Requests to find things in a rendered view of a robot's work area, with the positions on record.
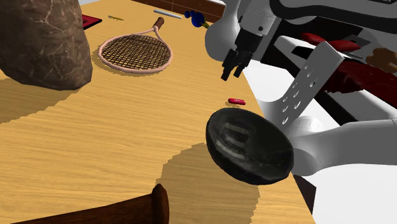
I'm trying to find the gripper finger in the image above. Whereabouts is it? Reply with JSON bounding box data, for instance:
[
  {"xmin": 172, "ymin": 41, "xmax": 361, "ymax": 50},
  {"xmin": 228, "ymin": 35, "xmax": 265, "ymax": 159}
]
[
  {"xmin": 220, "ymin": 48, "xmax": 240, "ymax": 81},
  {"xmin": 233, "ymin": 51, "xmax": 253, "ymax": 79}
]

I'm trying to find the blue toy figure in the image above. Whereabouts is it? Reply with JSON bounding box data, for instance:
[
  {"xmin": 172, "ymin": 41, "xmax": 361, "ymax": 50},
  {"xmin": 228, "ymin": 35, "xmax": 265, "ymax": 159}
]
[{"xmin": 184, "ymin": 10, "xmax": 211, "ymax": 30}]

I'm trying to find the white slotted spatula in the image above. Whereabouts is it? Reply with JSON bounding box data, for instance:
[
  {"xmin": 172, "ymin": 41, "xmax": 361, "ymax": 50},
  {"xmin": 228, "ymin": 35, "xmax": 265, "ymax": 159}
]
[{"xmin": 278, "ymin": 41, "xmax": 345, "ymax": 132}]

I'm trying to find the grey pen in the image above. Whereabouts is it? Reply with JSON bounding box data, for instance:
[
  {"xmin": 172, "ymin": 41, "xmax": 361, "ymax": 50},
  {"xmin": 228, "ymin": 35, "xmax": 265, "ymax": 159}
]
[{"xmin": 153, "ymin": 8, "xmax": 183, "ymax": 20}]

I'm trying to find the black bowl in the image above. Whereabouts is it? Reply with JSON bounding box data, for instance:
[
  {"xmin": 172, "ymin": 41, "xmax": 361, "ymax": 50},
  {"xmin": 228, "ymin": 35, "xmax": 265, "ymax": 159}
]
[{"xmin": 205, "ymin": 107, "xmax": 295, "ymax": 186}]

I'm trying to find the pink tennis racket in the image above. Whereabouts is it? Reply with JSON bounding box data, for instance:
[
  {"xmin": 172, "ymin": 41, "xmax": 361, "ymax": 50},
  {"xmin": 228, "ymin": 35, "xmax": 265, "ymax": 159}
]
[{"xmin": 97, "ymin": 17, "xmax": 174, "ymax": 75}]

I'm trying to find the red flat book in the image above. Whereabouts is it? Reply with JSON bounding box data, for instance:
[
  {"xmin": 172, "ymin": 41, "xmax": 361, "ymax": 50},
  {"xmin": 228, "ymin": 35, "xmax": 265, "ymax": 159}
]
[{"xmin": 81, "ymin": 13, "xmax": 103, "ymax": 31}]

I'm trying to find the brown rock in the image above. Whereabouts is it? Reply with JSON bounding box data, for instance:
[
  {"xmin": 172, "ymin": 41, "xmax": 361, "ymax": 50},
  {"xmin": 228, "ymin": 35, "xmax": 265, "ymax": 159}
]
[{"xmin": 0, "ymin": 0, "xmax": 94, "ymax": 92}]

